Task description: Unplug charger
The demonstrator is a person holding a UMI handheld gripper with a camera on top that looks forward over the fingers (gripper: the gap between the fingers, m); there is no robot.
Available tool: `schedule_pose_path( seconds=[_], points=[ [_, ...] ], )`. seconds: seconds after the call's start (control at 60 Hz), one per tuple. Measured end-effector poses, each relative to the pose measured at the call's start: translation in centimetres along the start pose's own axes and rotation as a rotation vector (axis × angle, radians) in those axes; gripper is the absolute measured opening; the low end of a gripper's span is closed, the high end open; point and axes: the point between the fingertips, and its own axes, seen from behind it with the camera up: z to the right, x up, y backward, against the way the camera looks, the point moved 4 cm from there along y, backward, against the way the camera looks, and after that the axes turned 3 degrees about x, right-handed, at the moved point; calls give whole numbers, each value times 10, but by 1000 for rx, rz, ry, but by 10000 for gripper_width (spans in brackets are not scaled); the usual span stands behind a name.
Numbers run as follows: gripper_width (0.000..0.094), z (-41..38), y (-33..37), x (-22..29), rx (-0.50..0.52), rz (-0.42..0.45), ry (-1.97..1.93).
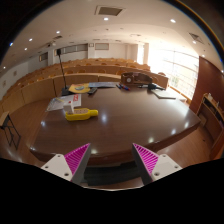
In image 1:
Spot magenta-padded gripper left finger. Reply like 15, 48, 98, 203
40, 143, 92, 185

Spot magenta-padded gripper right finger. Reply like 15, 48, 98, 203
131, 143, 183, 185

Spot wooden shelf unit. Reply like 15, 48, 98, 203
196, 93, 224, 143

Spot small black-legged side table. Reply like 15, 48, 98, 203
0, 111, 22, 150

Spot grey notebook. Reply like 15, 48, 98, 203
151, 88, 178, 100

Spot black gooseneck desk microphone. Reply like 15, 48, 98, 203
55, 48, 70, 97

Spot rows of wooden lecture seats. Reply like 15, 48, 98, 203
0, 58, 169, 114

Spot yellow booklet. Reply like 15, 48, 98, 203
68, 83, 92, 95

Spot black desk device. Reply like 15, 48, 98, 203
146, 83, 166, 92

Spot red marker pen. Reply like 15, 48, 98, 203
119, 83, 131, 92

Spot brown wooden desk organizer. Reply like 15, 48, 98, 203
120, 72, 154, 87

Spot blue booklet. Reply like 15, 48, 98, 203
88, 81, 118, 89

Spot small ceiling vent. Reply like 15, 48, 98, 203
188, 32, 204, 44

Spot recessed ceiling lights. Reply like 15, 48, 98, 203
8, 15, 208, 59

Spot large square ceiling vent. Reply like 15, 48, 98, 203
94, 4, 125, 17

